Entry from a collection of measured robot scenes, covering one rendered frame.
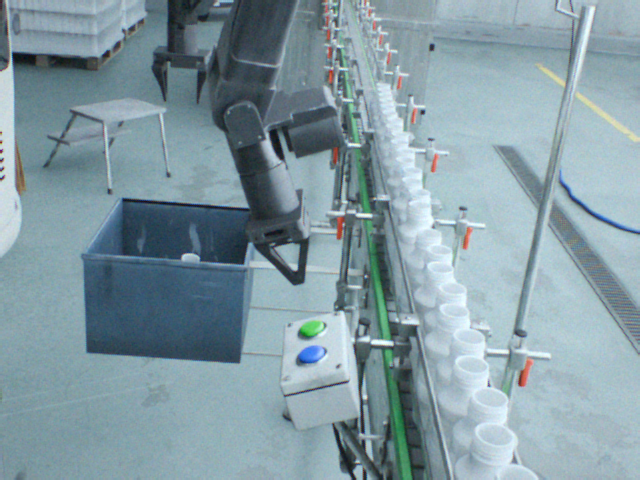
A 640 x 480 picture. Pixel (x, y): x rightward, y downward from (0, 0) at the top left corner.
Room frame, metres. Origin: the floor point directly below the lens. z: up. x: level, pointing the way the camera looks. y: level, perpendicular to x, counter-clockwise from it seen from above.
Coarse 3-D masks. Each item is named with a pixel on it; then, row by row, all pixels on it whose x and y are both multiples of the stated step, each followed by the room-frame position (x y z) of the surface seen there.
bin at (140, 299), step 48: (96, 240) 1.41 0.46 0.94; (144, 240) 1.63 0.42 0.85; (192, 240) 1.64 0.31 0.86; (240, 240) 1.64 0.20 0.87; (96, 288) 1.33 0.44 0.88; (144, 288) 1.33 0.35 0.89; (192, 288) 1.34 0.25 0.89; (240, 288) 1.34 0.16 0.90; (96, 336) 1.33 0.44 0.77; (144, 336) 1.33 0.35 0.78; (192, 336) 1.34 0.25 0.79; (240, 336) 1.34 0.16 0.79
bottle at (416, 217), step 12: (420, 204) 1.21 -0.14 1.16; (408, 216) 1.18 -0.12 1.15; (420, 216) 1.17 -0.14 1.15; (408, 228) 1.17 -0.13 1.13; (408, 240) 1.16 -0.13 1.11; (396, 252) 1.18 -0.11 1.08; (408, 252) 1.16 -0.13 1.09; (396, 264) 1.18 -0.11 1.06; (396, 276) 1.17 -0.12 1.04; (396, 288) 1.17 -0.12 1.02
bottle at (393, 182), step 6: (402, 156) 1.45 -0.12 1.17; (396, 162) 1.42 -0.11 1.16; (402, 162) 1.41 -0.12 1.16; (408, 162) 1.43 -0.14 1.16; (414, 162) 1.42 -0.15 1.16; (396, 168) 1.42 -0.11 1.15; (396, 174) 1.42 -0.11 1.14; (390, 180) 1.42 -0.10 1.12; (396, 180) 1.41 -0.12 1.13; (390, 186) 1.41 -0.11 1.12; (396, 186) 1.40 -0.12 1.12; (390, 192) 1.41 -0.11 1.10; (390, 198) 1.41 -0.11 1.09; (384, 210) 1.42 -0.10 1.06
